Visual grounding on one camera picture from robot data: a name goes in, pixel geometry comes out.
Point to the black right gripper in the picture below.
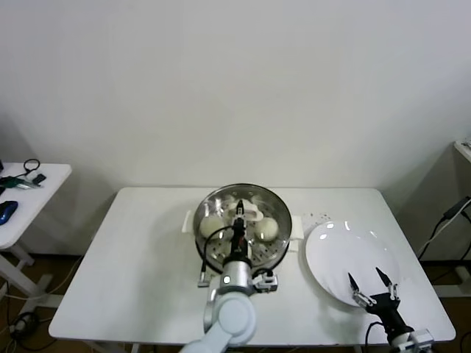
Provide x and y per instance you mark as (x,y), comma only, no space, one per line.
(384,309)

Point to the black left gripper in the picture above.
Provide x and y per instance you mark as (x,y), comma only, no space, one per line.
(240,242)

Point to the round glass lid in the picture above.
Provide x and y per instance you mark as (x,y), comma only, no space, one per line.
(221,206)

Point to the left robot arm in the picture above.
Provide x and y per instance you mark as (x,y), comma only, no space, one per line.
(232,316)

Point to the stainless steel steamer basket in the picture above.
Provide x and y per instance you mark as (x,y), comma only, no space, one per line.
(187,222)

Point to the white round plate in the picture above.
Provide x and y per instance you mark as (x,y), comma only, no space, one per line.
(338,253)

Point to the small black device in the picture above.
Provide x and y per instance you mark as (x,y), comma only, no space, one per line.
(39,178)

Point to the blue computer mouse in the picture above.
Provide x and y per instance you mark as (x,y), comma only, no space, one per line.
(7,211)

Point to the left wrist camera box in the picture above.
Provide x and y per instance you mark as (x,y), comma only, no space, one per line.
(265,281)

